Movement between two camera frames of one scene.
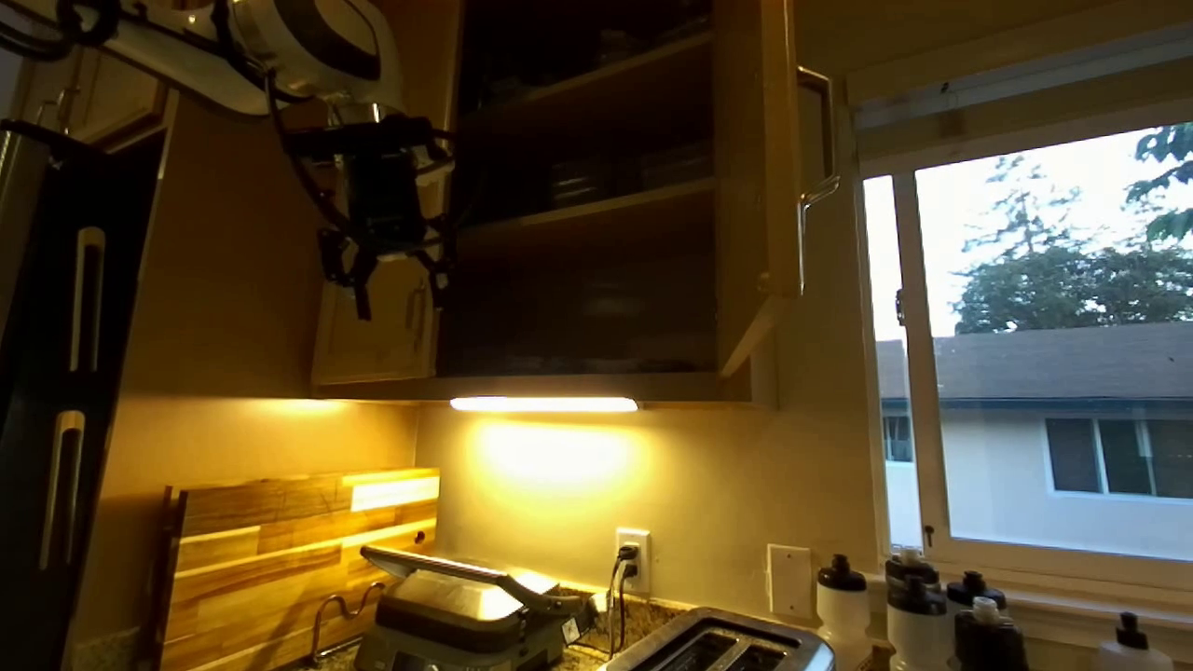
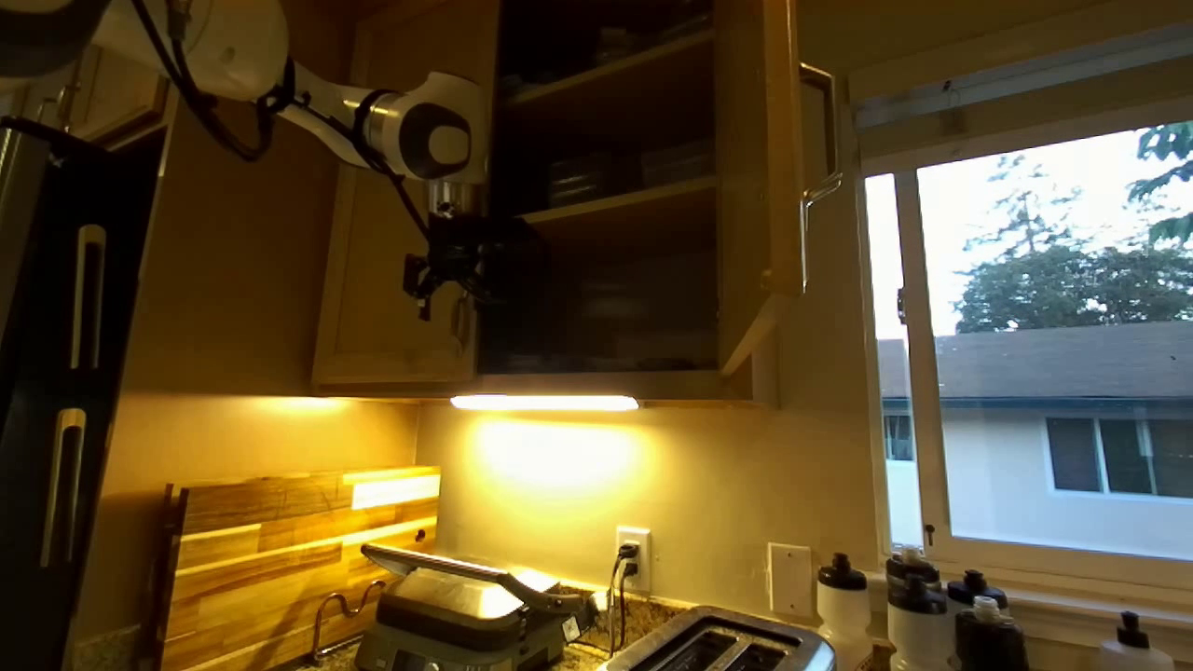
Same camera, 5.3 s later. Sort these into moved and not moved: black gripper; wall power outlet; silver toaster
Moved: black gripper
Not moved: wall power outlet; silver toaster
